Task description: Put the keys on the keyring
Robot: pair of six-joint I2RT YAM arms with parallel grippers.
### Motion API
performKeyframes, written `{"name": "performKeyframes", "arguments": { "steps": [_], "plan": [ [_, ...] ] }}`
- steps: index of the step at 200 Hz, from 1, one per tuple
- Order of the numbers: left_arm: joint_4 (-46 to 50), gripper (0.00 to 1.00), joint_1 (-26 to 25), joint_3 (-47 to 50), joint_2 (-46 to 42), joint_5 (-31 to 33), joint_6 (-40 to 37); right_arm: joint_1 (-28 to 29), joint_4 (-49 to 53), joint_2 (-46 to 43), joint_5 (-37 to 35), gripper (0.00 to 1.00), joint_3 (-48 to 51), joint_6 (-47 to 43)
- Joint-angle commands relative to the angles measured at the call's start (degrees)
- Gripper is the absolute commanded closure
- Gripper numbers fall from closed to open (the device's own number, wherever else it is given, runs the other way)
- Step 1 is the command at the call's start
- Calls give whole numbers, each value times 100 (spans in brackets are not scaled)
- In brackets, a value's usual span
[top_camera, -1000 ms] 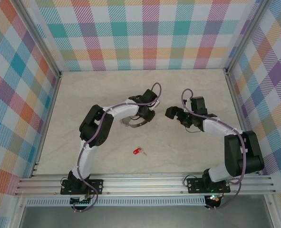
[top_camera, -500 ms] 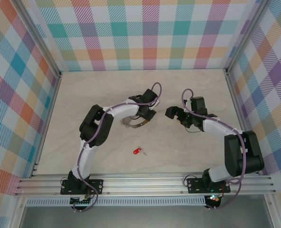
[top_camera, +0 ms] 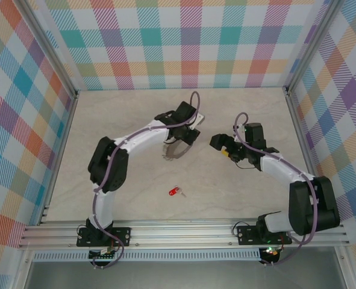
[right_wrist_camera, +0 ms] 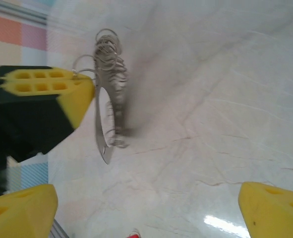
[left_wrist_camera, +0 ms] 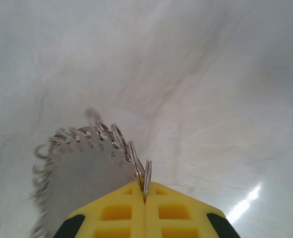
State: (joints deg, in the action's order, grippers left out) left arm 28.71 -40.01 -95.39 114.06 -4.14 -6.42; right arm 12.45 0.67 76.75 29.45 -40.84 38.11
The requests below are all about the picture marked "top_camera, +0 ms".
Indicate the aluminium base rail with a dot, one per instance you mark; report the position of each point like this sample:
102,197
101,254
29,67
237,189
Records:
180,234

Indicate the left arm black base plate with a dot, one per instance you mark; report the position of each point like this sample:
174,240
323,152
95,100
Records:
120,234

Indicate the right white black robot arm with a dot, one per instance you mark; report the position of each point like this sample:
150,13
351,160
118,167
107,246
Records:
286,171

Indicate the aluminium corner post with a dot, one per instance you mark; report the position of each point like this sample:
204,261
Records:
313,45
49,45

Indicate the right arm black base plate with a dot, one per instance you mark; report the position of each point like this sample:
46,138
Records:
247,234

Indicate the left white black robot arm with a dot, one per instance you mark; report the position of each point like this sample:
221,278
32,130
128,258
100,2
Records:
135,141

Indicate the red-capped key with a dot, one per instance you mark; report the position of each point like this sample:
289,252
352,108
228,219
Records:
173,191

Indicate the aluminium frame leg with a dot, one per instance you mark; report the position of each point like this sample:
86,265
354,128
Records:
346,271
24,271

